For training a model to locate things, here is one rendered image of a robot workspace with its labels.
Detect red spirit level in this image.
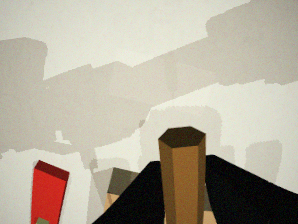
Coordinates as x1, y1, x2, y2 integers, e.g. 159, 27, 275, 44
31, 160, 71, 224

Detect brown wooden-handled awl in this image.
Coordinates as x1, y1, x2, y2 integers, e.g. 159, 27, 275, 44
158, 127, 206, 224

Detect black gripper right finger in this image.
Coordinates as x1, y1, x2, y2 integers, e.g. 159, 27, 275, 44
205, 155, 298, 224

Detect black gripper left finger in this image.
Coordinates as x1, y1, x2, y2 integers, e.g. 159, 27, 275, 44
92, 160, 165, 224

